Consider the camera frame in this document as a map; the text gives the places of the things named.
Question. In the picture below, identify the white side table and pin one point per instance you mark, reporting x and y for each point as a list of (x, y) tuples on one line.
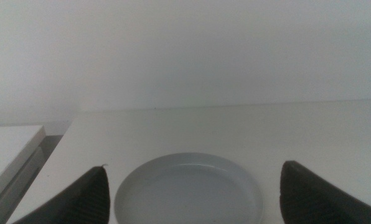
[(5, 149)]

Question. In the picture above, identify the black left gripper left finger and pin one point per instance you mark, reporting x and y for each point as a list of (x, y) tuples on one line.
[(86, 199)]

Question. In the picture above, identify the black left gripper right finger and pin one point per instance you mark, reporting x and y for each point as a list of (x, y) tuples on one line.
[(310, 199)]

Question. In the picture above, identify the grey shallow bowl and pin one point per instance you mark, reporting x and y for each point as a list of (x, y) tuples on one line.
[(188, 193)]

